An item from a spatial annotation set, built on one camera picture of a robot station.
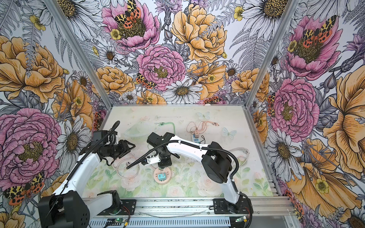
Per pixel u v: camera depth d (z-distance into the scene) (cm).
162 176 78
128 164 87
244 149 92
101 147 60
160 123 109
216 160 52
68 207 39
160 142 62
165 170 83
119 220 71
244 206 70
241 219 72
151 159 72
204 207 76
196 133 97
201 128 107
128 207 73
